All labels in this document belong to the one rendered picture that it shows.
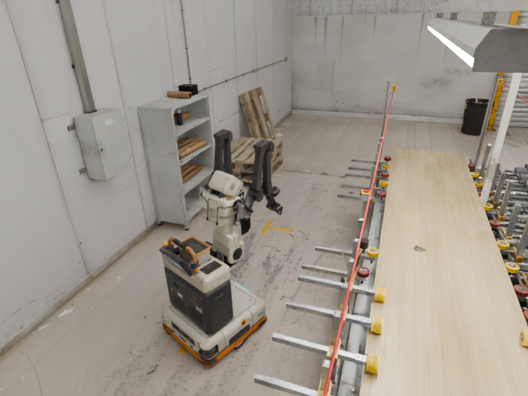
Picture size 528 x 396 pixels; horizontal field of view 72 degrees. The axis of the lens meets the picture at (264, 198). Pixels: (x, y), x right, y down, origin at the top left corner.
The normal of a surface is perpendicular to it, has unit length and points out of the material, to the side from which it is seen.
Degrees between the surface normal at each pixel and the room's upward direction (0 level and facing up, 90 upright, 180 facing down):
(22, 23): 90
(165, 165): 90
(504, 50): 90
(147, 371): 0
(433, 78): 90
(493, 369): 0
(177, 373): 0
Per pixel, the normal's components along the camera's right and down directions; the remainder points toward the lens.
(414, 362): -0.03, -0.90
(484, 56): -0.34, 0.43
